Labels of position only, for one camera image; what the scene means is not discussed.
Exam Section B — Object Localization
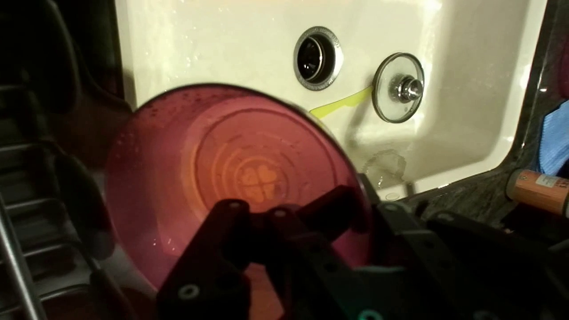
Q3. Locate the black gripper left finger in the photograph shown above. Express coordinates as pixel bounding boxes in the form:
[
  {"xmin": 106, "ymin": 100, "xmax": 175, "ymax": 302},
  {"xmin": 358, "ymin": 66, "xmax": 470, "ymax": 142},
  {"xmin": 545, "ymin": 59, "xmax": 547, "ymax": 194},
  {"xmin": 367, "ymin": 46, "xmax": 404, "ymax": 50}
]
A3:
[{"xmin": 155, "ymin": 197, "xmax": 287, "ymax": 320}]

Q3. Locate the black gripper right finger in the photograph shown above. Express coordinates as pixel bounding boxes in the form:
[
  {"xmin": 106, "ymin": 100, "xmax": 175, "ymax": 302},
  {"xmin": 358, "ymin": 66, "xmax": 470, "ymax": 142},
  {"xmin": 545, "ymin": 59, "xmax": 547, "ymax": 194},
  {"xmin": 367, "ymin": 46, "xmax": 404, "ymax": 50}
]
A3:
[{"xmin": 269, "ymin": 188, "xmax": 569, "ymax": 320}]

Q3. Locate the magenta plastic bowl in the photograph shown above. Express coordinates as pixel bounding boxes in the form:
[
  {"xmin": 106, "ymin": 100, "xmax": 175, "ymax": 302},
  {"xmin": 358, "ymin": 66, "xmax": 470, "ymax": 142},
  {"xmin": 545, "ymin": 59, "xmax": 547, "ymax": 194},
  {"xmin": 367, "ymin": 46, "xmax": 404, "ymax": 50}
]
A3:
[{"xmin": 106, "ymin": 84, "xmax": 369, "ymax": 306}]

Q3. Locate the grey dish rack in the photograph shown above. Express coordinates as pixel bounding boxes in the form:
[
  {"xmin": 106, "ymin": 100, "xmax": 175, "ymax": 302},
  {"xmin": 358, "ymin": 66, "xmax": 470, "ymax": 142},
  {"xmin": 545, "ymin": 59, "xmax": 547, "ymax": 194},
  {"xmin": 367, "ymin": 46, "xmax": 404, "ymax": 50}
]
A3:
[{"xmin": 0, "ymin": 0, "xmax": 136, "ymax": 320}]

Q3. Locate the yellow plastic stick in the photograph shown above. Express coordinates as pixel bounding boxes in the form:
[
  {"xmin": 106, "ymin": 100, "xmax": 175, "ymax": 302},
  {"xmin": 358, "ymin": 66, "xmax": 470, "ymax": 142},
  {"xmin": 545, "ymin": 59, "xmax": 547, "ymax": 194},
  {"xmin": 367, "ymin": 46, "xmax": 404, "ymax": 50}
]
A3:
[{"xmin": 310, "ymin": 85, "xmax": 372, "ymax": 119}]

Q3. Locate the white kitchen sink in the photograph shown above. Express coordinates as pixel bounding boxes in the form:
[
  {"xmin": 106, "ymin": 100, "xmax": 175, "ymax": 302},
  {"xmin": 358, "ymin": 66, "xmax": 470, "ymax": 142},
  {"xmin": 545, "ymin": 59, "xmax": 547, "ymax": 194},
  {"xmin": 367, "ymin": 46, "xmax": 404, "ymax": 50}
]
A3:
[{"xmin": 114, "ymin": 0, "xmax": 548, "ymax": 199}]

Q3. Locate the round sink strainer lid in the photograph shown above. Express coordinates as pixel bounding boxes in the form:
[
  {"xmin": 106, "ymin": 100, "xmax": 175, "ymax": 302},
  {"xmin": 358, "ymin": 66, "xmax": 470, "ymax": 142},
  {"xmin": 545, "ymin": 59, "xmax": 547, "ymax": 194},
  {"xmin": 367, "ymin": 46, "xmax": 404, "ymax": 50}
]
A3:
[{"xmin": 372, "ymin": 52, "xmax": 426, "ymax": 124}]

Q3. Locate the orange soap pump bottle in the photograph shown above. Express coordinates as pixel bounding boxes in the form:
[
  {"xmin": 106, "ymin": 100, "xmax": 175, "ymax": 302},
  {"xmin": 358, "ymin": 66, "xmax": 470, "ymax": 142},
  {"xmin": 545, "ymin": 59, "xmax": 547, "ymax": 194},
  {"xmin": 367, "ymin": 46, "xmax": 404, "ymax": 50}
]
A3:
[{"xmin": 507, "ymin": 169, "xmax": 569, "ymax": 217}]

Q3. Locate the blue dish cloth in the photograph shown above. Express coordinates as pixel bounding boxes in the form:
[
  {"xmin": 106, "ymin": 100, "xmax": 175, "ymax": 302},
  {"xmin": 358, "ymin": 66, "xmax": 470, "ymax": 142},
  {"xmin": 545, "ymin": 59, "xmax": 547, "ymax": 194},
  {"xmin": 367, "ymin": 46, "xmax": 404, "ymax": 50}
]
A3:
[{"xmin": 539, "ymin": 101, "xmax": 569, "ymax": 174}]

